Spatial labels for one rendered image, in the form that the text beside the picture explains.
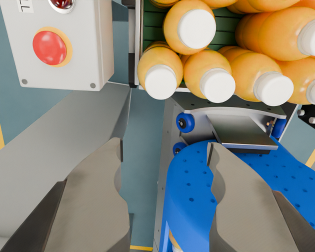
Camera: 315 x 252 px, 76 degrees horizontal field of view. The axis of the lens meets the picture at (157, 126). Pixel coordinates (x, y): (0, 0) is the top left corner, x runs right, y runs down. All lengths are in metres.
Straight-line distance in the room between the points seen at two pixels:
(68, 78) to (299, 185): 0.39
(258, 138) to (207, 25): 0.24
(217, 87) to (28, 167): 0.54
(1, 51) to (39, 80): 1.38
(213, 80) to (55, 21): 0.19
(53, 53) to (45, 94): 1.36
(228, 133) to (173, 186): 0.15
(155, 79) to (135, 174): 1.56
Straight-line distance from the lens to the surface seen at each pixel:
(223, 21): 0.47
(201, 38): 0.25
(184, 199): 0.31
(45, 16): 0.28
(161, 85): 0.25
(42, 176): 0.62
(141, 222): 2.22
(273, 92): 0.29
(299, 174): 0.45
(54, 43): 0.26
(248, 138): 0.40
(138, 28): 0.37
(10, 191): 0.60
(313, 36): 0.30
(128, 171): 1.77
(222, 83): 0.26
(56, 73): 0.28
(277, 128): 0.49
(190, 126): 0.42
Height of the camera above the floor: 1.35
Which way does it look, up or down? 63 degrees down
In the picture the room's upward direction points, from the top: 180 degrees clockwise
